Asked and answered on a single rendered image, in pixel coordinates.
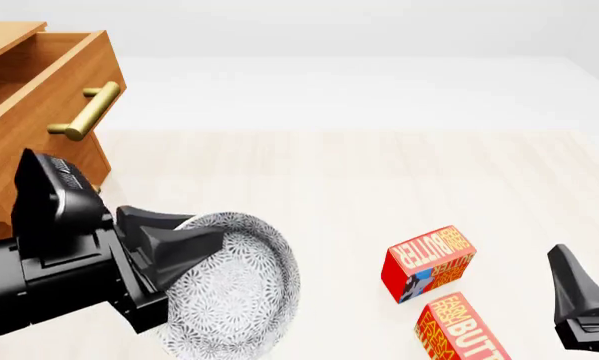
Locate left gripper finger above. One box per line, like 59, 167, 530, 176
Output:
115, 204, 196, 246
138, 225, 226, 294

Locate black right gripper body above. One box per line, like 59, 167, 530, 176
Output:
553, 309, 599, 355

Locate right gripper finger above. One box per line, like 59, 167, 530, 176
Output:
546, 243, 599, 325

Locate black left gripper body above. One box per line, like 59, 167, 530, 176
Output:
101, 222, 171, 335

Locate black white patterned bowl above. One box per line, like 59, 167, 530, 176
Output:
157, 211, 301, 360

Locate wooden drawer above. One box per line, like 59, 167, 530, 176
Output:
0, 30, 128, 196

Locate red butter box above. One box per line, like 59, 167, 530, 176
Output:
380, 224, 478, 305
413, 291, 513, 360

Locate brass drawer handle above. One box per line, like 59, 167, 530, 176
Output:
46, 81, 122, 143

